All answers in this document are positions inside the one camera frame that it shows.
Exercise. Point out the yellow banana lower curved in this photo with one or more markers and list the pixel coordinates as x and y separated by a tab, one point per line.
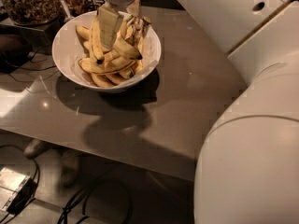
110	67

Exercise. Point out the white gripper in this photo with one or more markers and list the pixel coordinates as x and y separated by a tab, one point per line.
110	20

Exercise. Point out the yellow banana bottom front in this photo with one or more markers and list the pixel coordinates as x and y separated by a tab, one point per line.
101	81

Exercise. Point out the white spoon handle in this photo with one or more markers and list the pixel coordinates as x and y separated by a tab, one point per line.
68	17

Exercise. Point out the upright yellow banana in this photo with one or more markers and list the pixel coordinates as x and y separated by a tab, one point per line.
96	53

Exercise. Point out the silver box on floor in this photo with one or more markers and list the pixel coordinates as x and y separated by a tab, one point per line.
14	190

